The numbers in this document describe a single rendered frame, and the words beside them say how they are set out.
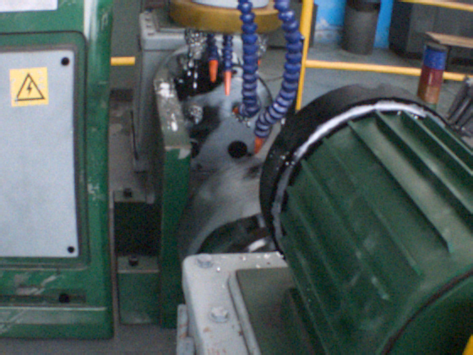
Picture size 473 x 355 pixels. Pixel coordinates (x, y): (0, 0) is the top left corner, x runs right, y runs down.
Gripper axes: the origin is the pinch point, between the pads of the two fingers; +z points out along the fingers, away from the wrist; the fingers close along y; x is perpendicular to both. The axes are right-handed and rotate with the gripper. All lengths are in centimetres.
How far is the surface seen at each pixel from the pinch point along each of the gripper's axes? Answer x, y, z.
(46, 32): -70, 11, 16
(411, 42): 261, -464, -46
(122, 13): -23, -312, 66
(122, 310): -36, 8, 53
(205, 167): -25, -27, 36
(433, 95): 15.0, -33.1, -6.4
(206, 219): -41, 24, 24
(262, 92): -24.2, -27.1, 15.7
